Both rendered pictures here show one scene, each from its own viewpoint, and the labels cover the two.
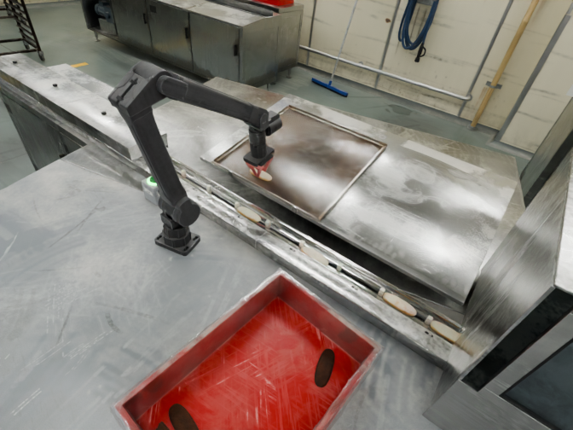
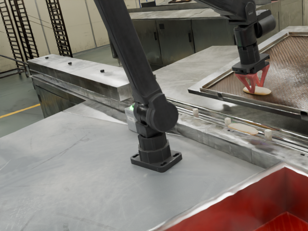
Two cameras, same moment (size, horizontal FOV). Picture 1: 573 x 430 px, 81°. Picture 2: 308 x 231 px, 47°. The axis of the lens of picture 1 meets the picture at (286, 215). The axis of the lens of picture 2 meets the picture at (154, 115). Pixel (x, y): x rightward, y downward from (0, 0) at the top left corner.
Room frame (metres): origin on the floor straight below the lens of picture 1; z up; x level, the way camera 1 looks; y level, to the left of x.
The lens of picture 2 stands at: (-0.01, -0.06, 1.26)
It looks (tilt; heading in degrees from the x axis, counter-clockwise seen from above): 21 degrees down; 27
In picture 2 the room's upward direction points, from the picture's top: 10 degrees counter-clockwise
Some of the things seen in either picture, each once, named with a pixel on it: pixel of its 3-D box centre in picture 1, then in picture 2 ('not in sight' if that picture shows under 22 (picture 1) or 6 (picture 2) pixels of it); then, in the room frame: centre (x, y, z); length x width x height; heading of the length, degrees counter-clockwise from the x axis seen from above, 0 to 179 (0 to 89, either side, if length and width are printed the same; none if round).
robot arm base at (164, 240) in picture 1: (176, 232); (153, 147); (0.73, 0.33, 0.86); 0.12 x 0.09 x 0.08; 72
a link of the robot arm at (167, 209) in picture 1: (178, 210); (154, 117); (0.75, 0.33, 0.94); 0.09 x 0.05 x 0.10; 145
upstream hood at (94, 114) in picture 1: (66, 97); (76, 71); (1.49, 1.11, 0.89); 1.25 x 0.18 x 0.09; 58
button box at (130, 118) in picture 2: (158, 192); (141, 122); (0.94, 0.47, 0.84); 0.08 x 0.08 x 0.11; 58
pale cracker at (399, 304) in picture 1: (399, 303); not in sight; (0.58, -0.35, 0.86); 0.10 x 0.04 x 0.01; 58
